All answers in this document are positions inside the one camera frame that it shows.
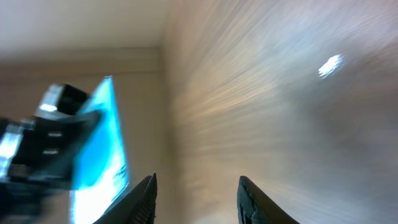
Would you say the teal screen smartphone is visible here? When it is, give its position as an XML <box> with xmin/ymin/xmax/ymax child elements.
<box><xmin>70</xmin><ymin>77</ymin><xmax>129</xmax><ymax>224</ymax></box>

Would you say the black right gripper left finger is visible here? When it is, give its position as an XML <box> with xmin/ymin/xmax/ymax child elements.
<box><xmin>94</xmin><ymin>172</ymin><xmax>157</xmax><ymax>224</ymax></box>

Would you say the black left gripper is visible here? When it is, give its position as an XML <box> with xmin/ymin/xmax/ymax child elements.
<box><xmin>1</xmin><ymin>111</ymin><xmax>101</xmax><ymax>223</ymax></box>

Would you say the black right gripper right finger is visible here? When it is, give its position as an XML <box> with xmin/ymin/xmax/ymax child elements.
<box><xmin>237</xmin><ymin>175</ymin><xmax>299</xmax><ymax>224</ymax></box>

